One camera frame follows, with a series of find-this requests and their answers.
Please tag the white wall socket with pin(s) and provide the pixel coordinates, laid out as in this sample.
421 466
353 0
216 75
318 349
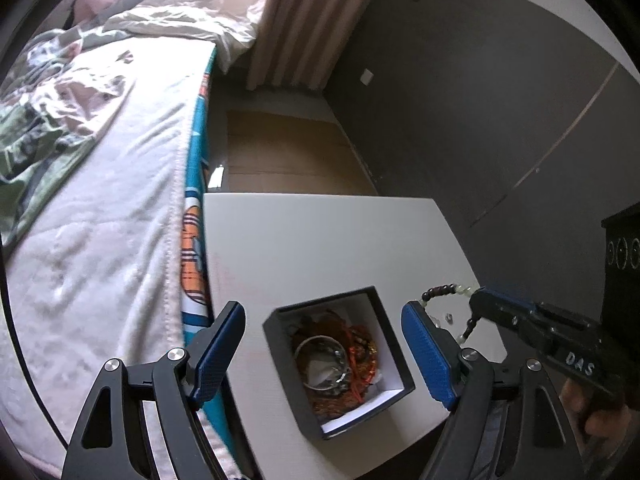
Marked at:
366 77

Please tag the white fleece blanket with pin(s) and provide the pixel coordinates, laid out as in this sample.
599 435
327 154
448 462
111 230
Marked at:
96 276

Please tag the pink curtain right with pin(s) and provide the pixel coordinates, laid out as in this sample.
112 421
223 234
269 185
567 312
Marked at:
300 41

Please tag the black jewelry box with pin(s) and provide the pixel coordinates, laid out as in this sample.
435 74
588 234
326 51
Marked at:
339 361

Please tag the person's right hand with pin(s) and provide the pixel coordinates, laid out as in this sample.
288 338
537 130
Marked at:
608 441

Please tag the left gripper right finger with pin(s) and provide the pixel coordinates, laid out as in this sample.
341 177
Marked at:
468 386

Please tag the white low table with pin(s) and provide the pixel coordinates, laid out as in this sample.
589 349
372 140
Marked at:
270 250

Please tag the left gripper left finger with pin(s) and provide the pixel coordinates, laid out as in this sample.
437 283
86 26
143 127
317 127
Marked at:
110 440

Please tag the white duvet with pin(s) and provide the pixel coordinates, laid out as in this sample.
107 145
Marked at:
231 25

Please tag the bed with teal sheet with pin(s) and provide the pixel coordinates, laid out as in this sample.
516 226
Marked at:
195 304

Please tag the green patterned blanket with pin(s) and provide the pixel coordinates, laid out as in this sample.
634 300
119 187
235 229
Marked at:
40 124

